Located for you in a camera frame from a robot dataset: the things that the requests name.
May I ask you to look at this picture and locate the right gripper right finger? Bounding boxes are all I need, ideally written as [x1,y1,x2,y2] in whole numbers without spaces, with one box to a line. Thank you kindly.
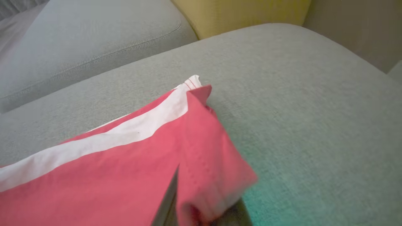
[217,198,253,226]

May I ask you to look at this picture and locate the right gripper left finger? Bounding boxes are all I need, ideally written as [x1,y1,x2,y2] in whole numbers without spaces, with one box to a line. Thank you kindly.
[151,165,180,226]

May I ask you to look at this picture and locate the red shorts with white stripe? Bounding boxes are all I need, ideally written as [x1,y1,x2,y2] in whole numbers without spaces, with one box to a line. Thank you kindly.
[0,75,258,226]

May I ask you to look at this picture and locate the large grey fabric sofa seat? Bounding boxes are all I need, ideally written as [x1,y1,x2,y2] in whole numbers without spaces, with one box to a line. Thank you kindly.
[0,23,402,226]

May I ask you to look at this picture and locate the grey stitched sofa cushion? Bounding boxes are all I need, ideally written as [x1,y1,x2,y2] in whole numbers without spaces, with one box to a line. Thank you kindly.
[0,0,199,114]

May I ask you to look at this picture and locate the mustard yellow cushion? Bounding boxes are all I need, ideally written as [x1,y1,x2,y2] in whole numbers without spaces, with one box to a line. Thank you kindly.
[171,0,312,40]

